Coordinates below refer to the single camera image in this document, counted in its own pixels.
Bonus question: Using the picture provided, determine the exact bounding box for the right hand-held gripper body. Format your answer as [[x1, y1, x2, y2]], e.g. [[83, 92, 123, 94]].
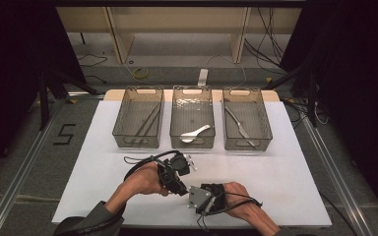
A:
[[186, 182, 227, 215]]

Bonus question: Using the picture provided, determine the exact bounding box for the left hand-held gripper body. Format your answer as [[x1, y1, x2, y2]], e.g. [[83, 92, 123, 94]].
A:
[[157, 153, 199, 190]]

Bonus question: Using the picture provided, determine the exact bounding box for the white ceramic spoon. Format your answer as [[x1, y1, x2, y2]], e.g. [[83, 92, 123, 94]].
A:
[[179, 123, 212, 145]]

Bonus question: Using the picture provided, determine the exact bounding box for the metal chopstick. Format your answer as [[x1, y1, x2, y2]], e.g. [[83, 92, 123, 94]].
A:
[[133, 103, 161, 138], [143, 109, 162, 138]]

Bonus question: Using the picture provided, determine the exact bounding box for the transparent grey plastic bin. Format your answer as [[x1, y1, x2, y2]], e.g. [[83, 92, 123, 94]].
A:
[[220, 87, 274, 152], [111, 85, 165, 149], [169, 85, 217, 149]]

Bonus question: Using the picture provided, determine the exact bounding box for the metal table knife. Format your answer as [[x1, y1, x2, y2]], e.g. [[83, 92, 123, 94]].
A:
[[223, 104, 252, 140]]

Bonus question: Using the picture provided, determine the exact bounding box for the metal fork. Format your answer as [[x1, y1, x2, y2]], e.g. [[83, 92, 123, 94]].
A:
[[223, 105, 257, 148]]

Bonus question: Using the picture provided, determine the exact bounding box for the person's left hand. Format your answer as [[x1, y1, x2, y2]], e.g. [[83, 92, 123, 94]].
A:
[[119, 160, 171, 199]]

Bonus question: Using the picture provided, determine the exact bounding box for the person's right hand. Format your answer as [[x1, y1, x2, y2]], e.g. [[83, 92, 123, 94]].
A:
[[222, 181, 264, 220]]

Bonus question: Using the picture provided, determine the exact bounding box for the white table board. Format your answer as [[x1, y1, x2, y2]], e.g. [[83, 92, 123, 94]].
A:
[[51, 99, 333, 229]]

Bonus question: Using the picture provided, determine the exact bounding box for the white power strip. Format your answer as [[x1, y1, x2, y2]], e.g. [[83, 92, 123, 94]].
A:
[[197, 68, 210, 88]]

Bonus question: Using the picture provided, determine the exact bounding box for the yellow tape roll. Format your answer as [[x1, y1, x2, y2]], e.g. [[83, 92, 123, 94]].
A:
[[132, 67, 150, 81]]

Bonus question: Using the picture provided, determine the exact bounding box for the black metal stand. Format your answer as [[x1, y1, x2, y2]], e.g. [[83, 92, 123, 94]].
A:
[[262, 61, 320, 129], [36, 70, 101, 131]]

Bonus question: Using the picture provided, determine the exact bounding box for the beige wooden shelf unit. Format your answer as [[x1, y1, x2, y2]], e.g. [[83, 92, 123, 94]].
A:
[[57, 6, 303, 65]]

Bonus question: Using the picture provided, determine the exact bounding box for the black curtain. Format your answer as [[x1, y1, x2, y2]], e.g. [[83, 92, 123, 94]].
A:
[[280, 0, 378, 228], [0, 0, 89, 189]]

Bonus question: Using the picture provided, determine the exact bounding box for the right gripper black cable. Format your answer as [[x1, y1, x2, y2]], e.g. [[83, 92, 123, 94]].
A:
[[195, 191, 264, 232]]

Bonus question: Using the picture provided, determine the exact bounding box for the white floor cable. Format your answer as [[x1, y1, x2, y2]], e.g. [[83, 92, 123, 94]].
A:
[[206, 53, 248, 89]]

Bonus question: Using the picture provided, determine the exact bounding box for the aluminium floor rail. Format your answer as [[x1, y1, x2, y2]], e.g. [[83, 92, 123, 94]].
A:
[[0, 93, 104, 236], [299, 115, 376, 236]]

